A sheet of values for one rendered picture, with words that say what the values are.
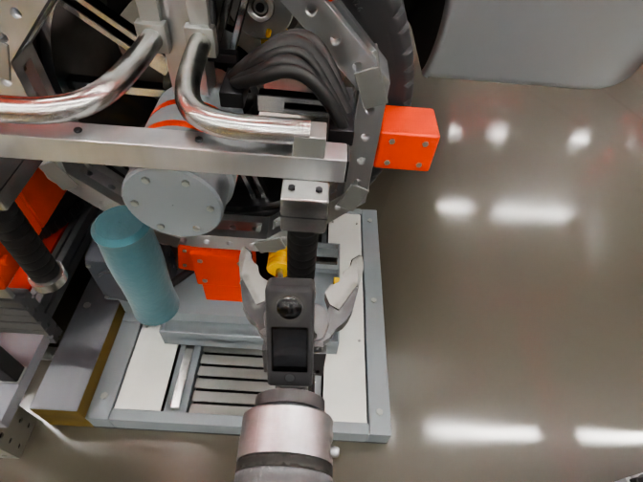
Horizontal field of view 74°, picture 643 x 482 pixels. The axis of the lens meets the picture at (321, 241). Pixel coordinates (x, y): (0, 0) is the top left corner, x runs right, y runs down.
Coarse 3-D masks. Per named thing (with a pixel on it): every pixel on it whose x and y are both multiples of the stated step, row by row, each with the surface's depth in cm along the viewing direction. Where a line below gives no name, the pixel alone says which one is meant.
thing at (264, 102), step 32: (64, 0) 59; (96, 0) 61; (224, 0) 59; (64, 32) 66; (96, 32) 77; (128, 32) 62; (224, 32) 62; (64, 64) 68; (96, 64) 78; (160, 64) 66; (224, 64) 70; (128, 96) 87; (160, 96) 70; (256, 96) 70; (288, 96) 70; (256, 192) 88
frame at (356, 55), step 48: (0, 0) 50; (48, 0) 50; (288, 0) 49; (336, 0) 52; (0, 48) 54; (336, 48) 53; (384, 96) 57; (96, 192) 73; (336, 192) 73; (192, 240) 83; (240, 240) 82
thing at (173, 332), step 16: (320, 256) 136; (336, 256) 138; (320, 272) 136; (336, 272) 135; (320, 288) 132; (320, 304) 128; (176, 320) 121; (176, 336) 118; (192, 336) 118; (208, 336) 118; (224, 336) 117; (240, 336) 117; (256, 336) 118; (336, 336) 122; (336, 352) 123
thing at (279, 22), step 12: (216, 0) 99; (276, 0) 94; (276, 12) 96; (288, 12) 96; (252, 24) 98; (264, 24) 98; (276, 24) 98; (288, 24) 98; (240, 36) 105; (252, 36) 105; (264, 36) 100; (252, 48) 107
